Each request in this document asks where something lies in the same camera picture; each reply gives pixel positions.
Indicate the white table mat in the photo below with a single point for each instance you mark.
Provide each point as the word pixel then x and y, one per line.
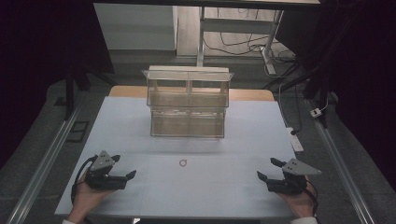
pixel 218 189

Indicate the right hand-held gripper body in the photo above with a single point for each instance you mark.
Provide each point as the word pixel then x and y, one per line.
pixel 291 183

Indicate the wooden table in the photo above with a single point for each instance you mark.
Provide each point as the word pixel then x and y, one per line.
pixel 127 91

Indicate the black metal stand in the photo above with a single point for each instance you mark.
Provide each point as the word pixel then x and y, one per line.
pixel 70 93

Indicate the person's right hand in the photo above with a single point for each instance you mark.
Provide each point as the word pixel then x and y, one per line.
pixel 300 203

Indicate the person's left white sleeve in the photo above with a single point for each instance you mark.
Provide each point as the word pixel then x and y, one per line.
pixel 68 221

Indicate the person's left hand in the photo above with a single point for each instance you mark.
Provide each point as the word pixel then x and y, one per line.
pixel 85 199

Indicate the metal floor rail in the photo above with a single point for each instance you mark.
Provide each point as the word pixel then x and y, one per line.
pixel 339 161
pixel 46 158

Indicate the person's right white sleeve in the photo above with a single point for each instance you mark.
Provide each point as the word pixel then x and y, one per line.
pixel 304 221

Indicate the white-legged desk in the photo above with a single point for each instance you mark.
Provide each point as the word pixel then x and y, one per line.
pixel 236 25

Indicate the black floor frame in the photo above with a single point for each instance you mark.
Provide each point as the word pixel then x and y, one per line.
pixel 77 131

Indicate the white power strip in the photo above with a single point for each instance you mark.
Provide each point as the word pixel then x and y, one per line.
pixel 295 141

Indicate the clear acrylic drawer organizer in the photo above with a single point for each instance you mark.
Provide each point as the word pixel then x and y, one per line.
pixel 187 119

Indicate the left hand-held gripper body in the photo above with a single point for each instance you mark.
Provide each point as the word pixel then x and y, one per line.
pixel 101 179

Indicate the person's white sleeve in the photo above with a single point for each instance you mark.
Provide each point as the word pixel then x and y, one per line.
pixel 304 221
pixel 68 221

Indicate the white plug adapter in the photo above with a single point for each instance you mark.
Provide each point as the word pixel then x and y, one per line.
pixel 316 112

